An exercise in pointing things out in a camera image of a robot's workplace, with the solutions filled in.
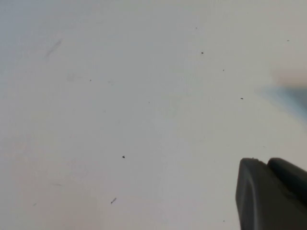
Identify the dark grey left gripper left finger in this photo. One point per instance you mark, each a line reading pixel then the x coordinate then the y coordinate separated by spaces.
pixel 259 201

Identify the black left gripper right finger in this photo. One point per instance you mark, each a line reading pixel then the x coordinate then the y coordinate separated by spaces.
pixel 290 177

